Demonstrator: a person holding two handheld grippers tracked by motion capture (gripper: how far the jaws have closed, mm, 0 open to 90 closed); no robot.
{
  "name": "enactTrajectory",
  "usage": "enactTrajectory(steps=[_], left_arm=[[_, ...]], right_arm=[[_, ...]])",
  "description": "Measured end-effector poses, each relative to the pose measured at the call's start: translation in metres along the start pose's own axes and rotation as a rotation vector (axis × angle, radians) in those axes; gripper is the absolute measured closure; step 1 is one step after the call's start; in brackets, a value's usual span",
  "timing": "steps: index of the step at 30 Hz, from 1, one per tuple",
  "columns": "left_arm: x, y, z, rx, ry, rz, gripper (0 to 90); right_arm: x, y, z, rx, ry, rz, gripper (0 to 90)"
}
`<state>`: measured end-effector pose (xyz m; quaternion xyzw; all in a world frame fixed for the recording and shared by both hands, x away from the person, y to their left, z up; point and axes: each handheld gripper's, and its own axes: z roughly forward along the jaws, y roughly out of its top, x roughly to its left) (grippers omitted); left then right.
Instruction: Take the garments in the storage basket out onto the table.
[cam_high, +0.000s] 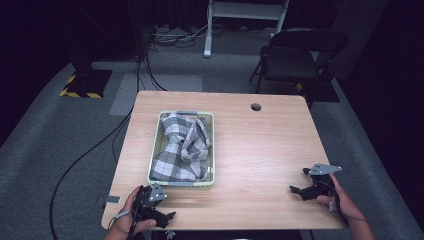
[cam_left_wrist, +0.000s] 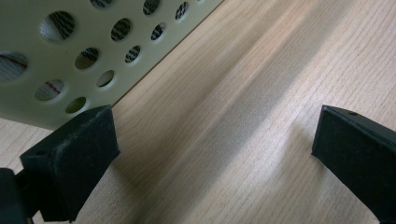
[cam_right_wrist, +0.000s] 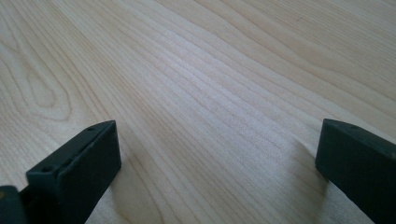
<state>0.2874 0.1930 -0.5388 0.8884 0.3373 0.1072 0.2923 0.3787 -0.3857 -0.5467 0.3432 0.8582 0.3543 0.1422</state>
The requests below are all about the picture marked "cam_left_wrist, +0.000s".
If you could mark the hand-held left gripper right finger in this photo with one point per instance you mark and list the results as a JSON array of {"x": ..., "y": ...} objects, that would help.
[{"x": 358, "y": 155}]

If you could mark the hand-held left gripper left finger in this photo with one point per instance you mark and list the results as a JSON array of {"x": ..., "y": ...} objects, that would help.
[{"x": 73, "y": 158}]

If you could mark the pale green perforated plastic basket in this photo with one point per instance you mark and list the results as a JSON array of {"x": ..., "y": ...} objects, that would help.
[{"x": 87, "y": 37}]

